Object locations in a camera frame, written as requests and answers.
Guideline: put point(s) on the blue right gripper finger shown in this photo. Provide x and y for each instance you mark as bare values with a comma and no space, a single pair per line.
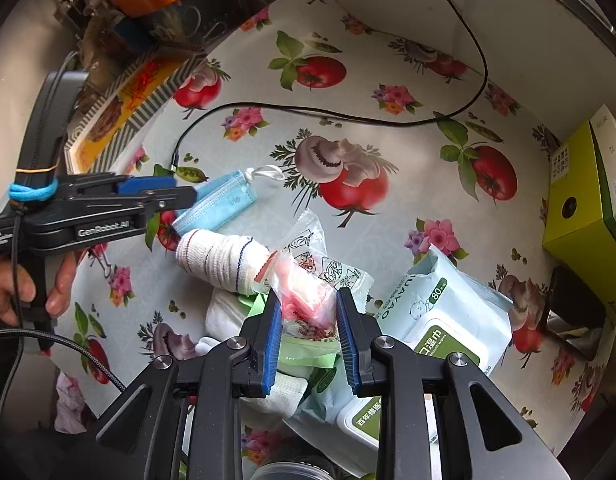
138,185

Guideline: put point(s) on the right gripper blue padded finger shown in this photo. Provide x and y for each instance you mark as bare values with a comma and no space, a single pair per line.
346,320
272,329

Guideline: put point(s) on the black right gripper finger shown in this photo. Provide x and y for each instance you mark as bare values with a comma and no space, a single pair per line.
100,198

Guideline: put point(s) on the white cloth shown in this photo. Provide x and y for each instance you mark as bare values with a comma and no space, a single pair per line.
298,358

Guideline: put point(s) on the white striped sock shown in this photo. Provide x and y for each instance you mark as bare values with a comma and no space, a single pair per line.
228,262

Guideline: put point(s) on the blue face mask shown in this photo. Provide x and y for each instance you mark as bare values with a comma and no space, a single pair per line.
220,200

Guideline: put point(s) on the yellow striped picture book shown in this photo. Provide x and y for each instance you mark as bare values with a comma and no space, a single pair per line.
123,110

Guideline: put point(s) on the wet wipes pack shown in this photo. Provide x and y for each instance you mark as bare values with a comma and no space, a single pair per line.
434,310

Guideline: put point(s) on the round clear plastic container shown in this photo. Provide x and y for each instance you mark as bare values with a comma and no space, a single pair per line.
291,471

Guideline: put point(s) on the floral fruit tablecloth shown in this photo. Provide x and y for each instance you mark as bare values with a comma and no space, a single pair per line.
395,147

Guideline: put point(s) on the lime green cardboard box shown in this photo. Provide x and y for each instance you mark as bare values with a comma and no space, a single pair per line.
580,228

